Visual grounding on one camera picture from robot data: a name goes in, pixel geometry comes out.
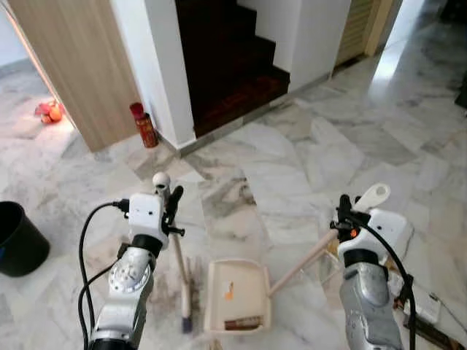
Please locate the small orange red object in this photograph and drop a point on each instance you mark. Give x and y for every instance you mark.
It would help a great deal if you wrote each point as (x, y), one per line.
(52, 114)

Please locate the tall black bag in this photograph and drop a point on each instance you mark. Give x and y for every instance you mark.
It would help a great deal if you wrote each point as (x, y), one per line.
(462, 91)

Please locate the dark brown wrapper bar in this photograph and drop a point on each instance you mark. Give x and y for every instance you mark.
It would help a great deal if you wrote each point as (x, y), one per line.
(441, 337)

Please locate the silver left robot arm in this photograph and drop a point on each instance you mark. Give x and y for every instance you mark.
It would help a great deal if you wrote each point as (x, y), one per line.
(130, 281)

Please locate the dark wooden staircase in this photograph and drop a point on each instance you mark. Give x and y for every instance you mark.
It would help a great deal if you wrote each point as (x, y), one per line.
(226, 73)

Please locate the light wood door panel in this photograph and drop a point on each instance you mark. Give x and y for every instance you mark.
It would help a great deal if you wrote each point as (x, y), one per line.
(73, 58)

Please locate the light wooden slatted door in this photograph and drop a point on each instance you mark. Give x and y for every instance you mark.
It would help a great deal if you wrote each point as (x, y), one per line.
(359, 29)

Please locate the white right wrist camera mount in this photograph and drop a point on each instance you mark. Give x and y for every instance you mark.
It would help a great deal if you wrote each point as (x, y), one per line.
(387, 230)

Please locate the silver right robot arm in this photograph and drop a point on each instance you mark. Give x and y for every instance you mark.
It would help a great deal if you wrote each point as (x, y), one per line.
(365, 299)

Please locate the white plastic packet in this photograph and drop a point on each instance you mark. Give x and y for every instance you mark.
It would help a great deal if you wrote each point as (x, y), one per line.
(427, 306)

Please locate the black bucket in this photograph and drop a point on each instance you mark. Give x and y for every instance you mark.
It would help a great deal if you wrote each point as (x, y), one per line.
(18, 240)

